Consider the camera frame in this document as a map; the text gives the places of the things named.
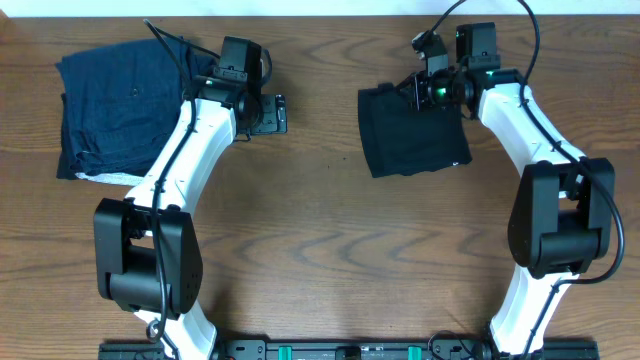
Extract folded black garment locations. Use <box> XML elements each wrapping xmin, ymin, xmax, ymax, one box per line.
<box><xmin>55</xmin><ymin>92</ymin><xmax>151</xmax><ymax>181</ymax></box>

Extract folded white garment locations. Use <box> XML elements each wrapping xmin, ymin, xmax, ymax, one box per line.
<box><xmin>75</xmin><ymin>172</ymin><xmax>143</xmax><ymax>187</ymax></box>

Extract black polo shirt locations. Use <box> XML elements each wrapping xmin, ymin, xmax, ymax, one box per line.
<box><xmin>358</xmin><ymin>83</ymin><xmax>472</xmax><ymax>178</ymax></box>

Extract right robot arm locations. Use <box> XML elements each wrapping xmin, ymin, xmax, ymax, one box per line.
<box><xmin>398</xmin><ymin>23</ymin><xmax>625</xmax><ymax>359</ymax></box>

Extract folded dark blue garment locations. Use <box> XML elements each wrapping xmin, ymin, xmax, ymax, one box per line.
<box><xmin>56</xmin><ymin>39</ymin><xmax>217</xmax><ymax>176</ymax></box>

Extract small looped black cable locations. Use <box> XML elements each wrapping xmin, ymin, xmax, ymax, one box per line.
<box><xmin>427</xmin><ymin>328</ymin><xmax>481</xmax><ymax>360</ymax></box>

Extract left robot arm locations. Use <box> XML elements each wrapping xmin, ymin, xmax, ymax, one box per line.
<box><xmin>93</xmin><ymin>36</ymin><xmax>287</xmax><ymax>359</ymax></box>

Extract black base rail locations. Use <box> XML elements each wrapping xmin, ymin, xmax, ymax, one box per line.
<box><xmin>98</xmin><ymin>337</ymin><xmax>600</xmax><ymax>360</ymax></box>

